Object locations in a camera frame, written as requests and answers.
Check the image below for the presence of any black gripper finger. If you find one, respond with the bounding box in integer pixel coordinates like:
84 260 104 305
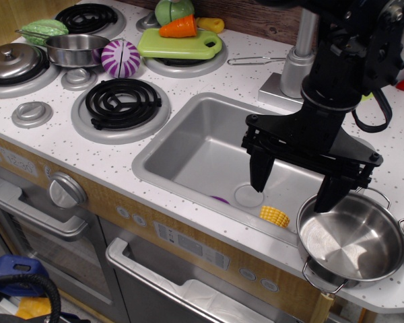
314 175 352 213
250 149 275 192

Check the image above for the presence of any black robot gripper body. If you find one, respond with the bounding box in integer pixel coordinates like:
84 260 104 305
242 89 383 186

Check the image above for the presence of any steel pan with loop handles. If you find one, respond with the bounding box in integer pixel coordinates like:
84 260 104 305
296 192 404 294

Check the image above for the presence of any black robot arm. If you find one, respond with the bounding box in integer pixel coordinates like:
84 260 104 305
242 1 404 213

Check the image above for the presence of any purple toy piece in sink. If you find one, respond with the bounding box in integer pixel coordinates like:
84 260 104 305
210 196 230 205

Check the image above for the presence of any grey toy sink basin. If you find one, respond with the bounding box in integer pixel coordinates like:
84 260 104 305
132 93 323 246

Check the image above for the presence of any yellow toy corn piece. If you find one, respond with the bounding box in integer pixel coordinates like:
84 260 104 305
259 206 290 228

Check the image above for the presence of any silver toy faucet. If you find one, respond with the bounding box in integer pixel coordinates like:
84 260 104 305
258 9 318 112

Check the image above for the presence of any green toy cutting board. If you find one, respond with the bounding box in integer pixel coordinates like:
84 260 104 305
137 28 223 60

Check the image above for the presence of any yellow toy food piece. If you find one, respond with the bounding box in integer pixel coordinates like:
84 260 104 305
196 17 225 34

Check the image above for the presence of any orange toy carrot piece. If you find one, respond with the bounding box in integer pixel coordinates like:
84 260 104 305
159 14 197 38

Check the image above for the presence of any black front right burner coil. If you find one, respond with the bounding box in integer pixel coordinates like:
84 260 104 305
83 79 164 131

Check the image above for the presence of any black burner coil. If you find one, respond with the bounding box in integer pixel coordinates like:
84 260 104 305
55 3 119 34
83 79 164 131

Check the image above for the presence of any purple white striped toy onion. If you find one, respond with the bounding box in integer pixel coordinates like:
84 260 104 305
101 39 141 78

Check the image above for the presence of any green toy cabbage half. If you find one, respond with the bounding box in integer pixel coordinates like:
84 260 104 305
154 0 195 26

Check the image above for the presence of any grey stove knob back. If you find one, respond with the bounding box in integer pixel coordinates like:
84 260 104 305
135 11 161 32

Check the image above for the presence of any grey stove knob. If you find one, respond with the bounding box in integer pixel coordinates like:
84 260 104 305
135 11 161 32
61 67 98 92
11 102 53 129

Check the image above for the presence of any silver oven dial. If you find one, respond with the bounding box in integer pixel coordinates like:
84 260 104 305
47 172 88 209

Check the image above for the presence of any grey stove knob middle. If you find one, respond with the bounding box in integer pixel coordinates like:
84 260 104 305
61 67 98 92

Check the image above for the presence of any black back left burner coil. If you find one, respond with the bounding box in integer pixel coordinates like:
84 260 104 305
55 3 119 34

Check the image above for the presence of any grey stove knob front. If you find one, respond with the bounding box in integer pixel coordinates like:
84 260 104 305
11 102 53 129

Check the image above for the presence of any light green toy vegetable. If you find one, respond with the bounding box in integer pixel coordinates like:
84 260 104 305
19 19 69 46

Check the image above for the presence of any yellow object lower left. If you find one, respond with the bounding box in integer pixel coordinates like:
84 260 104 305
15 297 51 319

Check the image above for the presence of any blue object lower left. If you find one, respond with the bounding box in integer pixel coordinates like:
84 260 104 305
0 254 49 297

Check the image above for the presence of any steel pot lid with knob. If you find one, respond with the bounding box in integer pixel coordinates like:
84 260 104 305
0 43 45 80

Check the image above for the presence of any black cable loop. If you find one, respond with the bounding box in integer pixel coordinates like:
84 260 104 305
351 87 393 133

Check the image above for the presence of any grey dishwasher door handle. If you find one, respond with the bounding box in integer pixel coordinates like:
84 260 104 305
106 238 294 322

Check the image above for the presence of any steel saucepan with wire handle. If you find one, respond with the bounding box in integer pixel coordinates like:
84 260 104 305
16 30 110 68

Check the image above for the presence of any black hose lower left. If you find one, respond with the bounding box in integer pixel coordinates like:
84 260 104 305
0 273 62 323

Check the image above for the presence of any grey oven door handle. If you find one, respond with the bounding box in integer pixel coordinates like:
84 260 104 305
0 178 89 242

